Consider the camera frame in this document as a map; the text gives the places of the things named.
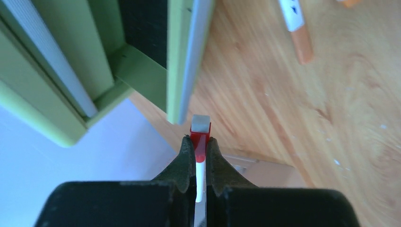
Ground white red whiteboard marker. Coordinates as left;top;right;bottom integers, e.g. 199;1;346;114
190;114;211;227

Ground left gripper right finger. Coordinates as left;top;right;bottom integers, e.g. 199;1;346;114
205;137;360;227

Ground small orange cap marker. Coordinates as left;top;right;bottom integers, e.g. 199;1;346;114
336;0;361;8

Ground green metal drawer cabinet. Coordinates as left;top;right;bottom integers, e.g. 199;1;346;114
0;0;215;147

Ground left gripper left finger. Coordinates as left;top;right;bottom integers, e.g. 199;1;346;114
35;136;196;227

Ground beige plastic file organizer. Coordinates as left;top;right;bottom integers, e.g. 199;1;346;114
223;155;307;188

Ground white orange marker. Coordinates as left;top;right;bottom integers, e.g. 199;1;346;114
278;0;314;64

